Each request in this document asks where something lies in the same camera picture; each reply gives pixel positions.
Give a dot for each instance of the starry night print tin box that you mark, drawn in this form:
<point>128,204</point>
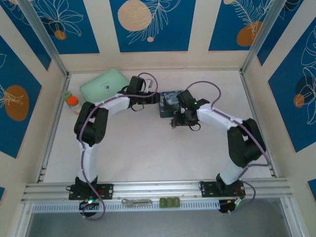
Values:
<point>168,103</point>

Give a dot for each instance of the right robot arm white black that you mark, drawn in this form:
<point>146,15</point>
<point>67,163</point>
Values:
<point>229,172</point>

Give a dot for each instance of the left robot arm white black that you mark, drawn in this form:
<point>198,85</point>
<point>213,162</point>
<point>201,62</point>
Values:
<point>86,158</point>

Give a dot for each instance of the mint green zipper pouch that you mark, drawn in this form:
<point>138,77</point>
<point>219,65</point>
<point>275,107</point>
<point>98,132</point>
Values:
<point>103,86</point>

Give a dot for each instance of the orange cap bottle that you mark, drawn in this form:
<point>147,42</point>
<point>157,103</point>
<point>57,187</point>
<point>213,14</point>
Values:
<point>73,103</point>

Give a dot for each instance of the green cap bottle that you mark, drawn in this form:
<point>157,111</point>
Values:
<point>66,95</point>

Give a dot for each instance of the green connector block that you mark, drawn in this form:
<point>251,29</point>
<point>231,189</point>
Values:
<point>163,202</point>
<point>175,202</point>
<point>169,202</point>

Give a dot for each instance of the flat metal tool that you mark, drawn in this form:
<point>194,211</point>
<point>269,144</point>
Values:
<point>137,202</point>

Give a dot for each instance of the aluminium side rail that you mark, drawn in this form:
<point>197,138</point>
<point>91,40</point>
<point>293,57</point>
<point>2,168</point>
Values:
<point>251,106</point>
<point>54,128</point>

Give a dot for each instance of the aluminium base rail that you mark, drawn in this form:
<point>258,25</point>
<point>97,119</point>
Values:
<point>153,188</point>

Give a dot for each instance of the aluminium frame post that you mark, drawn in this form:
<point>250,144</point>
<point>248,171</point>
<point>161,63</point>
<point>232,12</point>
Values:
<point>44,39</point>
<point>264,37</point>

